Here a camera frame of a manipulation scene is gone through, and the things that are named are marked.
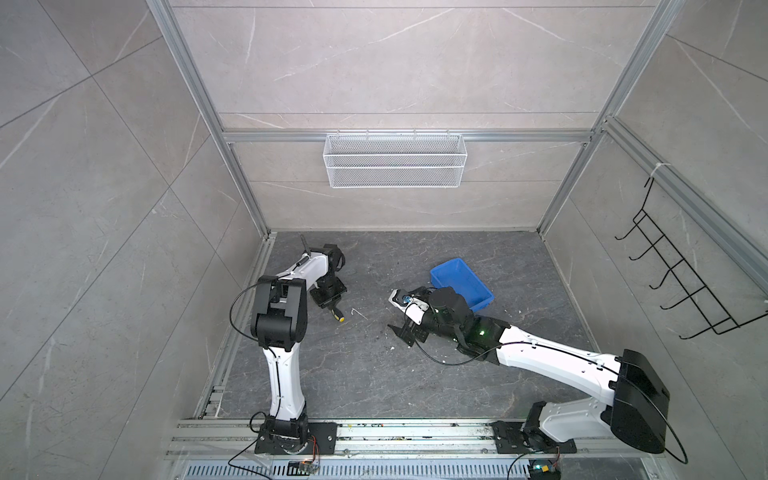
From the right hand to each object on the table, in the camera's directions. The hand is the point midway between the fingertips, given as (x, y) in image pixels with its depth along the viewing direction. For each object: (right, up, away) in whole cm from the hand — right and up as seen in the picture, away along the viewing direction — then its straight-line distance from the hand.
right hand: (400, 305), depth 77 cm
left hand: (-21, -1, +22) cm, 30 cm away
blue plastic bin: (+22, +6, +28) cm, 36 cm away
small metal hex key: (-15, -6, +21) cm, 26 cm away
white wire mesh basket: (-3, +46, +24) cm, 52 cm away
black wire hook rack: (+64, +6, -14) cm, 65 cm away
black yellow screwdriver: (-19, -6, +17) cm, 27 cm away
